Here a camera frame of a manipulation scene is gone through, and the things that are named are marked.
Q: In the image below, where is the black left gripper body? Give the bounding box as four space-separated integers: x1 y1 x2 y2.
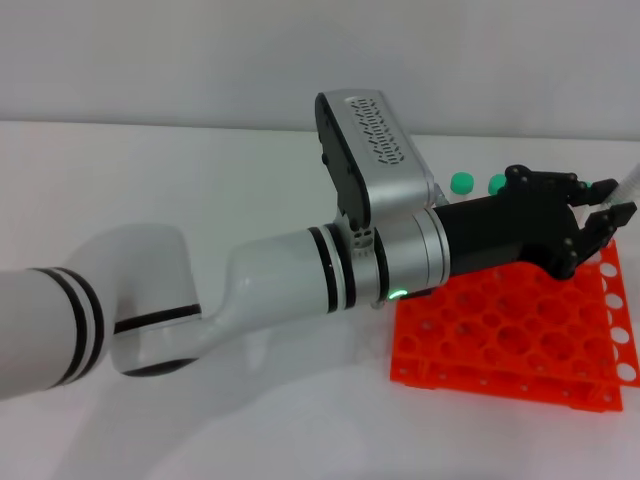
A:
434 193 582 281

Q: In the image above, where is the orange test tube rack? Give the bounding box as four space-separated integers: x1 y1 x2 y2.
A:
388 239 640 414

